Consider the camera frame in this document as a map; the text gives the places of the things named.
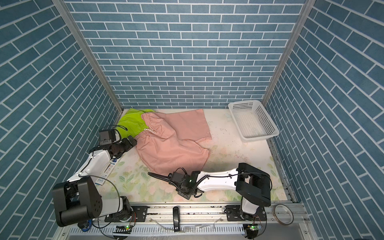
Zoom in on lime green shorts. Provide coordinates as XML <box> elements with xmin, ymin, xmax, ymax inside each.
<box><xmin>117</xmin><ymin>109</ymin><xmax>155</xmax><ymax>139</ymax></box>

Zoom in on pink shorts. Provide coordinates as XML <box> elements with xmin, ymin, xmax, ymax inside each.
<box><xmin>136</xmin><ymin>109</ymin><xmax>212</xmax><ymax>175</ymax></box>

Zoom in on white plastic basket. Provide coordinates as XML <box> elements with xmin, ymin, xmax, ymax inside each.
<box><xmin>228</xmin><ymin>100</ymin><xmax>280</xmax><ymax>143</ymax></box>

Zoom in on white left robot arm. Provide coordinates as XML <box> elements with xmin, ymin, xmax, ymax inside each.
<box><xmin>52</xmin><ymin>129</ymin><xmax>137</xmax><ymax>230</ymax></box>

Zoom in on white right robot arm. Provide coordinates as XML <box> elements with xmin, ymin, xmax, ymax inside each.
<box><xmin>168</xmin><ymin>163</ymin><xmax>272</xmax><ymax>215</ymax></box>

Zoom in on blue white pen box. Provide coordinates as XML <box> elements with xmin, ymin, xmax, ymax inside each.
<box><xmin>95</xmin><ymin>159</ymin><xmax>120</xmax><ymax>186</ymax></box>

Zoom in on left green circuit board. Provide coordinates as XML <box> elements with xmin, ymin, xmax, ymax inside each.
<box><xmin>113</xmin><ymin>226</ymin><xmax>132</xmax><ymax>240</ymax></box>

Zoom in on green circuit board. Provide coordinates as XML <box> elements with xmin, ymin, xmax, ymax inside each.
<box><xmin>243</xmin><ymin>224</ymin><xmax>262</xmax><ymax>240</ymax></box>
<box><xmin>113</xmin><ymin>226</ymin><xmax>132</xmax><ymax>240</ymax></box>

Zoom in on right green circuit board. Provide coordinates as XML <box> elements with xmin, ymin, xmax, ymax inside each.
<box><xmin>243</xmin><ymin>224</ymin><xmax>262</xmax><ymax>240</ymax></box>

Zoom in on blue utility knife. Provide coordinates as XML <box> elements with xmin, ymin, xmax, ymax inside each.
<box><xmin>78</xmin><ymin>220</ymin><xmax>93</xmax><ymax>232</ymax></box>

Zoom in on clear tape roll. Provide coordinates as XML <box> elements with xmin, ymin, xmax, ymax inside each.
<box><xmin>272</xmin><ymin>204</ymin><xmax>295</xmax><ymax>226</ymax></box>

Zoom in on black handle on rail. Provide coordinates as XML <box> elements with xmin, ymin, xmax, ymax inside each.
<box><xmin>173</xmin><ymin>206</ymin><xmax>181</xmax><ymax>233</ymax></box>

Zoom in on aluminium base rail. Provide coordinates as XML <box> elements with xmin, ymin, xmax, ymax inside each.
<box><xmin>53</xmin><ymin>203</ymin><xmax>317</xmax><ymax>240</ymax></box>

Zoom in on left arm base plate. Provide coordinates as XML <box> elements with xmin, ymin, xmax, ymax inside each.
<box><xmin>104</xmin><ymin>206</ymin><xmax>149</xmax><ymax>223</ymax></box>

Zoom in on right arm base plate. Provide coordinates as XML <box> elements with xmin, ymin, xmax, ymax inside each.
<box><xmin>224</xmin><ymin>204</ymin><xmax>267</xmax><ymax>222</ymax></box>

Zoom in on aluminium left corner post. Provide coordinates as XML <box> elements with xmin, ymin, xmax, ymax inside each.
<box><xmin>52</xmin><ymin>0</ymin><xmax>124</xmax><ymax>114</ymax></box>

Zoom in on aluminium corner post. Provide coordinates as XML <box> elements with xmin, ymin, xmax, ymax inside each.
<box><xmin>52</xmin><ymin>0</ymin><xmax>124</xmax><ymax>114</ymax></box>
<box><xmin>261</xmin><ymin>0</ymin><xmax>316</xmax><ymax>107</ymax></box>

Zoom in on aluminium right corner post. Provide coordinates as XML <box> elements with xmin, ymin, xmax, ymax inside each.
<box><xmin>261</xmin><ymin>0</ymin><xmax>316</xmax><ymax>107</ymax></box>

